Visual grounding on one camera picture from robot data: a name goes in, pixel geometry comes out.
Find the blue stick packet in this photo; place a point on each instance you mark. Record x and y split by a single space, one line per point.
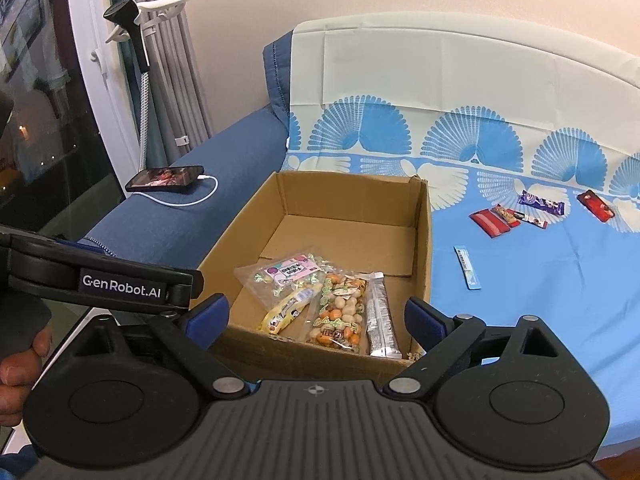
467 267

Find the white curtain clip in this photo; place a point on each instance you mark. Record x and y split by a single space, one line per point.
182 140

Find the blue sofa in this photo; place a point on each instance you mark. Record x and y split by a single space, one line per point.
225 155

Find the black garment steamer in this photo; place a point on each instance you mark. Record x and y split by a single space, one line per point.
127 15

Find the peanut snack bar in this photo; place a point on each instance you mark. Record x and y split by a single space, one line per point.
507 214

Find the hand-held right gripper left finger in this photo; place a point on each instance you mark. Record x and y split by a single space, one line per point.
207 320

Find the clear mixed nut bag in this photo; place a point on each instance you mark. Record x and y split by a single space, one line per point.
340 315

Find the red snack packet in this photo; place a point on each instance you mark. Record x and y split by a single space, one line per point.
491 222

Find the person's left hand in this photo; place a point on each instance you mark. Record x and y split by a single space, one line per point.
20 385

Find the black and white stand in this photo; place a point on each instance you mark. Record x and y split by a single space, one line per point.
155 125

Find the silver snack bar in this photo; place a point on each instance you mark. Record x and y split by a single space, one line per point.
382 320

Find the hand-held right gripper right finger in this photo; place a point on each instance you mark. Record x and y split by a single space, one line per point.
425 322

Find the blue white printed cloth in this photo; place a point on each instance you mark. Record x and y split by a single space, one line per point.
550 300

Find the pink label candy bag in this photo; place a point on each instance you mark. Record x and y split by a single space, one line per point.
290 270

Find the brown cardboard box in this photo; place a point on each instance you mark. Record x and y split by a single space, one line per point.
350 205

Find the white plastic hanger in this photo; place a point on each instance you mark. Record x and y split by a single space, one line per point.
167 4

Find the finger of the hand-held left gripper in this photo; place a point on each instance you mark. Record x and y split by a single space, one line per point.
185 290

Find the white window frame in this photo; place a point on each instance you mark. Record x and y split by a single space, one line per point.
92 60

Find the purple candy bar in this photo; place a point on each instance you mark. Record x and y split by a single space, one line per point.
542 202

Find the black smartphone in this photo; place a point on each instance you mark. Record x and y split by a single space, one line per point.
165 178

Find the yellow snack bar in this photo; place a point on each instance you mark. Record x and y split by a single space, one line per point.
287 312

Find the red coffee sachet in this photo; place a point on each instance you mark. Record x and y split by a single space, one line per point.
595 206

